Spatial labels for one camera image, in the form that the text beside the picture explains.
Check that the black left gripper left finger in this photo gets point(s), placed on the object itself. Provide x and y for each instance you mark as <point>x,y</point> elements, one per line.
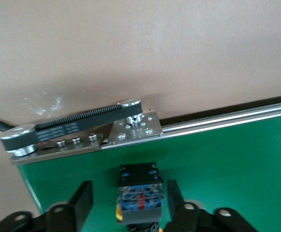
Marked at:
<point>58,217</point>

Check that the green conveyor belt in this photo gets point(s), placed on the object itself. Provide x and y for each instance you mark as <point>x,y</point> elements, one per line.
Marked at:
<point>227,169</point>

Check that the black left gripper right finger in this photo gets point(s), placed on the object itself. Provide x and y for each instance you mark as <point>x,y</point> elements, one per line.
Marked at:
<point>191,217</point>

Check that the yellow push button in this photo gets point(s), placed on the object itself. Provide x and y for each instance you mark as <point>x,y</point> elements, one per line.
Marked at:
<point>140,200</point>

